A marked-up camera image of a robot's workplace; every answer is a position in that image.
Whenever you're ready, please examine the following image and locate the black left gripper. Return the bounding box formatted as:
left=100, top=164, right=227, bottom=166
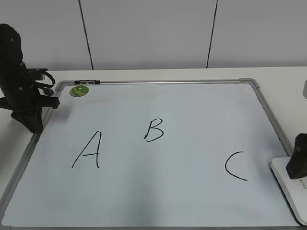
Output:
left=0, top=82, right=59, bottom=134

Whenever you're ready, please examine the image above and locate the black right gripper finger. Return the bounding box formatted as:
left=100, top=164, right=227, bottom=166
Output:
left=286, top=133, right=307, bottom=180

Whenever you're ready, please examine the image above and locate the white rectangular board eraser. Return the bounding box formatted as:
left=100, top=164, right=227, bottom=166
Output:
left=271, top=157, right=307, bottom=226

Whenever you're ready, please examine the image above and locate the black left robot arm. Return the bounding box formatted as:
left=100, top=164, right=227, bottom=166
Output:
left=0, top=23, right=59, bottom=134

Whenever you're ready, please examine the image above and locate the round green magnet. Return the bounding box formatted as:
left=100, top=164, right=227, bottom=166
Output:
left=70, top=85, right=90, bottom=97

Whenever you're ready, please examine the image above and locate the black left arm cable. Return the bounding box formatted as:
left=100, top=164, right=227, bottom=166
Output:
left=19, top=61, right=56, bottom=96

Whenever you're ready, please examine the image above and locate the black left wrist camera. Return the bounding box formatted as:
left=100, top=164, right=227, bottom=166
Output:
left=26, top=68, right=47, bottom=81

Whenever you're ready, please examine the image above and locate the black clip on board frame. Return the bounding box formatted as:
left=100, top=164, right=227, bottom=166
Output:
left=74, top=80, right=100, bottom=85

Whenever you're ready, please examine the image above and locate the white board with grey frame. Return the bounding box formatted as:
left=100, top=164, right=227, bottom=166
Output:
left=0, top=79, right=299, bottom=229

